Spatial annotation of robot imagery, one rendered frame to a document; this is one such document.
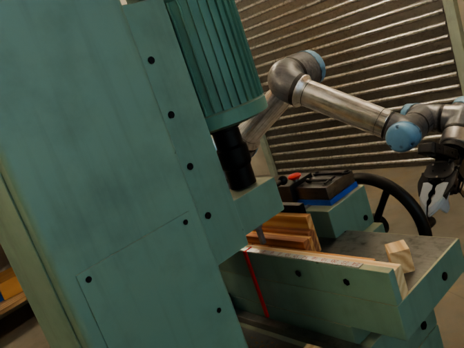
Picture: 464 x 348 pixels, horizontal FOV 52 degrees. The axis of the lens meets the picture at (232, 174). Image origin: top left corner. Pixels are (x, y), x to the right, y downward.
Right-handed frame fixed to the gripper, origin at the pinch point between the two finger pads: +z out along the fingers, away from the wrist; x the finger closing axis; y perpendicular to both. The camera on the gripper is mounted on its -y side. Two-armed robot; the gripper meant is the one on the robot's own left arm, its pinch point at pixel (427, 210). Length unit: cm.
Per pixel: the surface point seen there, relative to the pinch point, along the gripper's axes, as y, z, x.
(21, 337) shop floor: 49, 80, 287
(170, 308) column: -50, 50, 0
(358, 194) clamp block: -18.9, 9.1, 4.3
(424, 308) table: -21.2, 32.1, -18.7
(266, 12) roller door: 55, -245, 249
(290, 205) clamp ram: -30.2, 19.9, 9.2
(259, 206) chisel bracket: -38.0, 25.4, 7.8
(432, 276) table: -22.0, 27.0, -18.7
